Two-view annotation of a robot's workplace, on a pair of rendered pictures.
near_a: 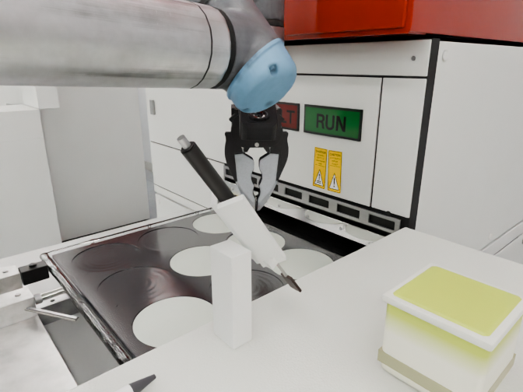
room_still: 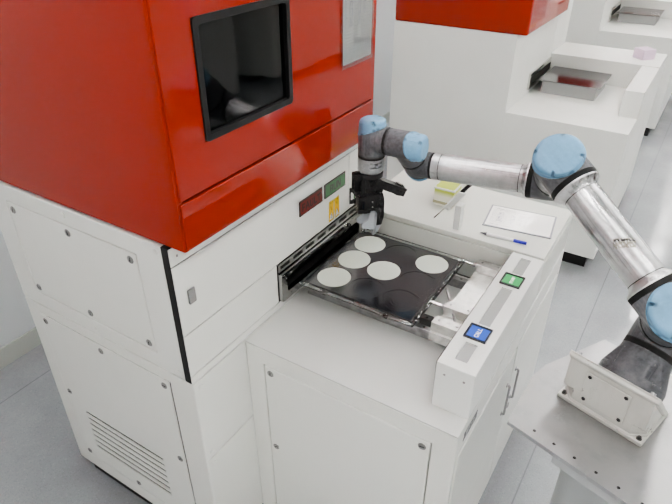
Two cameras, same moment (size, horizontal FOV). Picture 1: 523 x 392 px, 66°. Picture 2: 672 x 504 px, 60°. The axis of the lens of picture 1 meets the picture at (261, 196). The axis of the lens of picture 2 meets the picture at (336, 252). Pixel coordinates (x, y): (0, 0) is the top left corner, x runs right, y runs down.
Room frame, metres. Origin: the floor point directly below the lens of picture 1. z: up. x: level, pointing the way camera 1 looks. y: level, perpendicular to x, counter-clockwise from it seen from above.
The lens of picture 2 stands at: (1.11, 1.44, 1.89)
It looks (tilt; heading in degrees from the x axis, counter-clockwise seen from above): 33 degrees down; 253
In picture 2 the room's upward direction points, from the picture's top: straight up
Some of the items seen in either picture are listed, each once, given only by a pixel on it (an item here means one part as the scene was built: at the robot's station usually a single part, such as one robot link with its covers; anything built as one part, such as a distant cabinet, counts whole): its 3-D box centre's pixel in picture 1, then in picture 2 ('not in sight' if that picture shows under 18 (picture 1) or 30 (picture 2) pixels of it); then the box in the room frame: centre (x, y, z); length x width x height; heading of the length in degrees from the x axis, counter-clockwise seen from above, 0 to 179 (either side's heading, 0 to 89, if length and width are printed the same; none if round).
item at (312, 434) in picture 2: not in sight; (415, 385); (0.43, 0.12, 0.41); 0.97 x 0.64 x 0.82; 41
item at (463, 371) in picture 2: not in sight; (492, 326); (0.37, 0.41, 0.89); 0.55 x 0.09 x 0.14; 41
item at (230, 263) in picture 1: (246, 261); (454, 207); (0.30, 0.01, 1.03); 0.06 x 0.04 x 0.13; 131
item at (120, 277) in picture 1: (202, 261); (383, 271); (0.56, 0.09, 0.90); 0.34 x 0.34 x 0.01; 41
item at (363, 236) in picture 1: (291, 225); (322, 253); (0.71, -0.06, 0.89); 0.44 x 0.02 x 0.10; 41
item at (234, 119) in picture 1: (255, 106); (367, 190); (0.59, 0.01, 1.13); 0.09 x 0.08 x 0.12; 4
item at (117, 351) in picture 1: (82, 306); (439, 290); (0.44, 0.23, 0.90); 0.38 x 0.01 x 0.01; 41
